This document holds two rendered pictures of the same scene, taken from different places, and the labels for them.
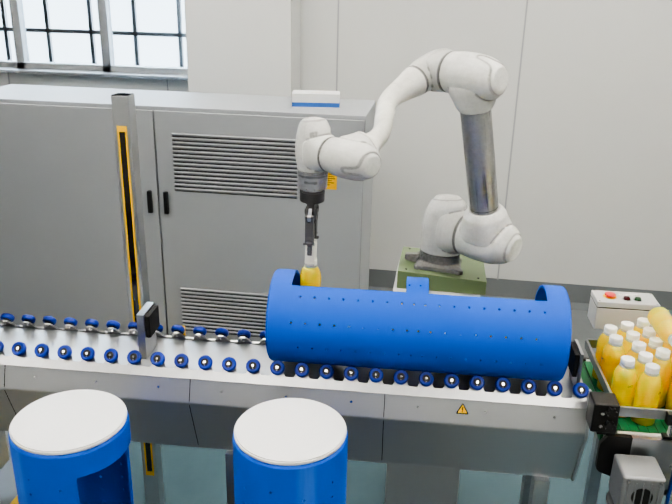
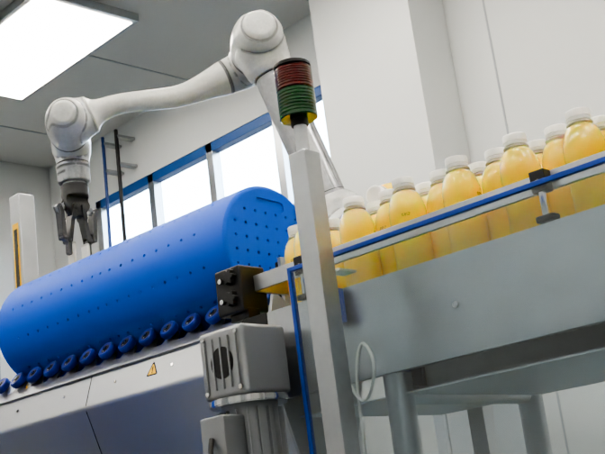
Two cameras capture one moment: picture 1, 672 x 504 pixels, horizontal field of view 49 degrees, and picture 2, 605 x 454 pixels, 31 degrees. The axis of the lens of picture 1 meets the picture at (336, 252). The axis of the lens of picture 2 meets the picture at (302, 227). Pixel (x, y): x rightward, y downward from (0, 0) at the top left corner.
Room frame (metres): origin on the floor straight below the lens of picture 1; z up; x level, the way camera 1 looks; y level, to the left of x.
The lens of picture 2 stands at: (0.20, -2.06, 0.50)
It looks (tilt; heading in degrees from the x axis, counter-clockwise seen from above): 16 degrees up; 36
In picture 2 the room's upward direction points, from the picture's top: 7 degrees counter-clockwise
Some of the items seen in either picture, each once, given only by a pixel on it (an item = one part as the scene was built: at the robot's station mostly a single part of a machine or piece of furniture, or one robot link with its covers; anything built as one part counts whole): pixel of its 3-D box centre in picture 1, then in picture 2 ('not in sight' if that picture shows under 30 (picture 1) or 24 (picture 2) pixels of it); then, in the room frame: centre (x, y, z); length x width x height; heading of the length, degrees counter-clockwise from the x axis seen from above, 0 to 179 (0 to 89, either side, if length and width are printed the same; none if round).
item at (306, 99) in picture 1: (316, 99); not in sight; (3.81, 0.12, 1.48); 0.24 x 0.12 x 0.08; 90
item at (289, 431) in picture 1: (290, 429); not in sight; (1.55, 0.10, 1.03); 0.28 x 0.28 x 0.01
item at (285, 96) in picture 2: not in sight; (297, 105); (1.58, -1.08, 1.18); 0.06 x 0.06 x 0.05
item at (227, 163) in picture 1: (177, 227); not in sight; (3.95, 0.90, 0.72); 2.15 x 0.54 x 1.45; 82
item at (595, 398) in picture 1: (602, 413); (243, 295); (1.78, -0.76, 0.95); 0.10 x 0.07 x 0.10; 174
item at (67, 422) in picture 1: (69, 420); not in sight; (1.56, 0.66, 1.03); 0.28 x 0.28 x 0.01
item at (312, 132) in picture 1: (316, 144); (70, 136); (2.11, 0.06, 1.62); 0.13 x 0.11 x 0.16; 44
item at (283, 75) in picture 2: not in sight; (293, 80); (1.58, -1.08, 1.23); 0.06 x 0.06 x 0.04
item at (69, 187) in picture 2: (312, 203); (75, 200); (2.12, 0.08, 1.44); 0.08 x 0.07 x 0.09; 175
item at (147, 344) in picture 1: (149, 330); not in sight; (2.11, 0.59, 1.00); 0.10 x 0.04 x 0.15; 174
